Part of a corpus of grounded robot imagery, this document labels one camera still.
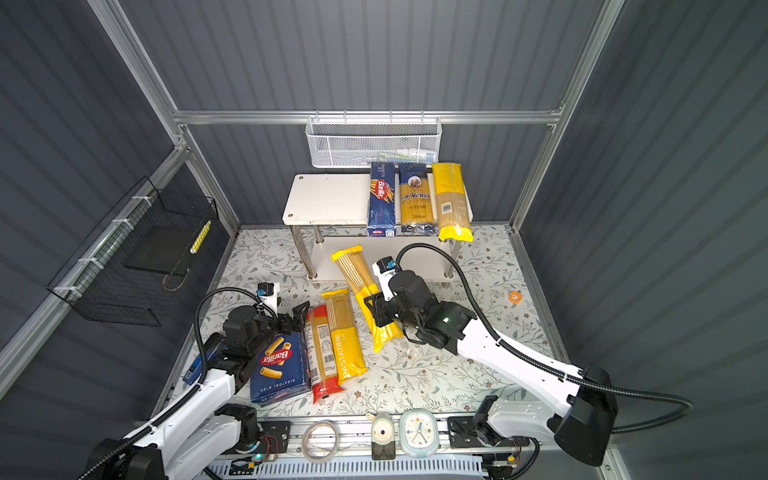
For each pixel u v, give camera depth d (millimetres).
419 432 721
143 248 766
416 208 748
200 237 801
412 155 911
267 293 709
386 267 630
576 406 393
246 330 637
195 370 814
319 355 844
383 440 679
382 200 738
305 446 722
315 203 809
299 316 757
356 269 733
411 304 550
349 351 847
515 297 993
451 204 738
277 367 789
